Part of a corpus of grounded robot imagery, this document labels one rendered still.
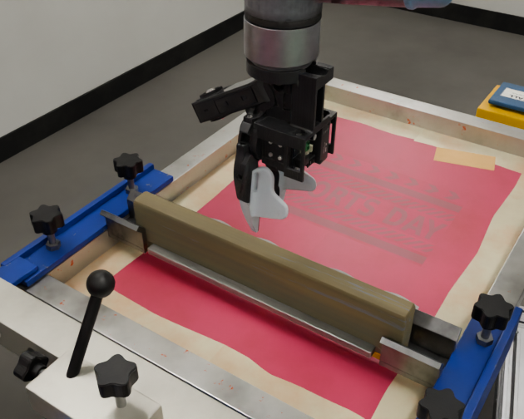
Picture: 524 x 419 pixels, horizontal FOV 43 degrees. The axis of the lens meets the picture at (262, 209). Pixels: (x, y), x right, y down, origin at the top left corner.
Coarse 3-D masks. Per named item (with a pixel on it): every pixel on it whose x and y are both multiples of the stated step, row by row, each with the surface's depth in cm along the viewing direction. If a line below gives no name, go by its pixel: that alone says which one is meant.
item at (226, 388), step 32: (352, 96) 133; (384, 96) 131; (224, 128) 121; (448, 128) 125; (480, 128) 121; (512, 128) 121; (192, 160) 112; (224, 160) 118; (160, 192) 105; (96, 256) 97; (512, 256) 92; (32, 288) 87; (64, 288) 87; (512, 288) 87; (96, 320) 82; (128, 320) 82; (160, 352) 78; (192, 352) 78; (192, 384) 74; (224, 384) 74; (256, 416) 71; (288, 416) 71
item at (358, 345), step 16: (160, 256) 92; (176, 256) 91; (192, 272) 89; (208, 272) 89; (224, 288) 87; (240, 288) 86; (256, 304) 85; (272, 304) 84; (304, 320) 81; (336, 336) 79; (352, 336) 79; (368, 352) 77
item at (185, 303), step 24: (336, 144) 123; (360, 144) 123; (384, 144) 123; (408, 144) 123; (216, 216) 105; (240, 216) 105; (288, 216) 105; (288, 240) 100; (312, 240) 100; (144, 264) 96; (168, 264) 96; (120, 288) 92; (144, 288) 92; (168, 288) 92; (192, 288) 92; (216, 288) 92; (168, 312) 88; (192, 312) 88; (216, 312) 88; (240, 312) 88; (216, 336) 85
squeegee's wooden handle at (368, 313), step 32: (160, 224) 90; (192, 224) 87; (224, 224) 86; (192, 256) 90; (224, 256) 86; (256, 256) 82; (288, 256) 81; (256, 288) 85; (288, 288) 82; (320, 288) 78; (352, 288) 77; (320, 320) 81; (352, 320) 78; (384, 320) 75
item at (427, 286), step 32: (416, 160) 118; (480, 192) 110; (480, 224) 103; (320, 256) 97; (352, 256) 97; (384, 256) 97; (448, 256) 97; (384, 288) 92; (416, 288) 92; (448, 288) 92; (256, 320) 87; (288, 320) 87; (256, 352) 82; (288, 352) 82; (320, 352) 82; (352, 352) 82; (320, 384) 79; (352, 384) 79; (384, 384) 79
